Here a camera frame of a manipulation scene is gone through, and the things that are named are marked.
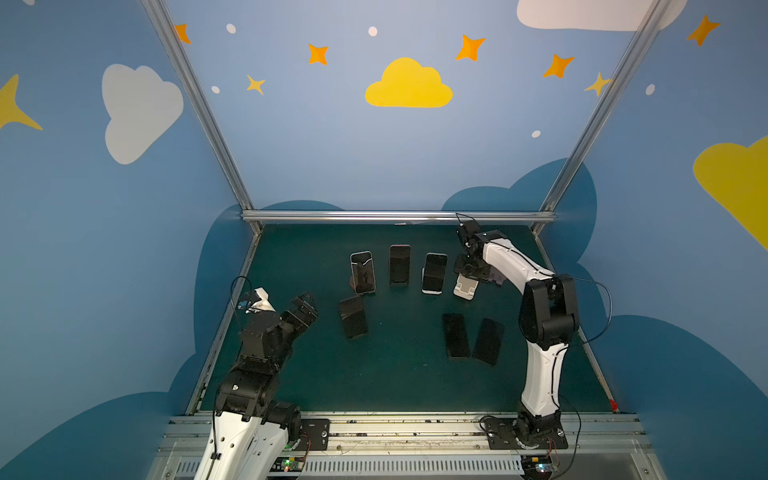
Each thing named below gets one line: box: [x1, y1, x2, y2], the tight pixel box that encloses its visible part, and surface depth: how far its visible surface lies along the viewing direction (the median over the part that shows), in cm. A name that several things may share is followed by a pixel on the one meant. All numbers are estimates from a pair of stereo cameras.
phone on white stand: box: [422, 252, 448, 295], surface depth 100 cm
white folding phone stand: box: [453, 273, 480, 300], surface depth 101 cm
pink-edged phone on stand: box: [389, 244, 411, 286], surface depth 101 cm
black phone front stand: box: [473, 318, 504, 367], surface depth 94 cm
